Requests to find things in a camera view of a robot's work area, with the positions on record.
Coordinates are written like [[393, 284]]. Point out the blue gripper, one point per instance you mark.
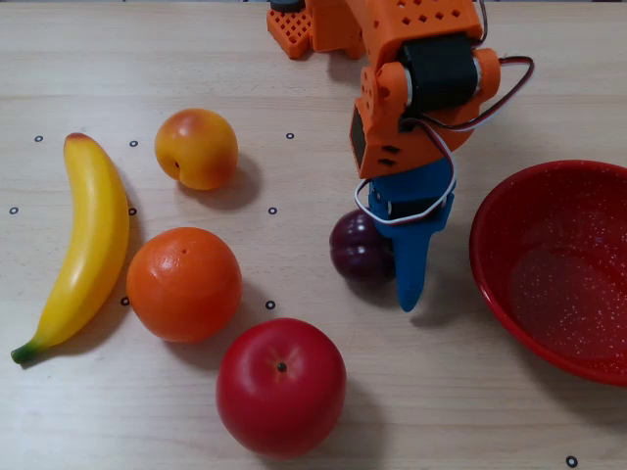
[[409, 208]]

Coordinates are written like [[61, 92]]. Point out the dark purple plum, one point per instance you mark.
[[352, 254]]

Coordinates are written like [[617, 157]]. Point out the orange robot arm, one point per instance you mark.
[[421, 19]]

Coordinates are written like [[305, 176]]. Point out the orange robot base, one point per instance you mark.
[[294, 32]]

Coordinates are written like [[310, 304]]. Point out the red speckled bowl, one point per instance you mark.
[[563, 274]]

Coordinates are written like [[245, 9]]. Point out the red apple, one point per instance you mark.
[[281, 387]]

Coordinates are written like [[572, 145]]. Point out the orange fruit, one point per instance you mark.
[[183, 284]]

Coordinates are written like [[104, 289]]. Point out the yellow orange peach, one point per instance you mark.
[[196, 149]]

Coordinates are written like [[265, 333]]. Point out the dark grey table clamp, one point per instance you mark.
[[285, 5]]

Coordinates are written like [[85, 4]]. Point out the yellow banana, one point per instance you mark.
[[93, 235]]

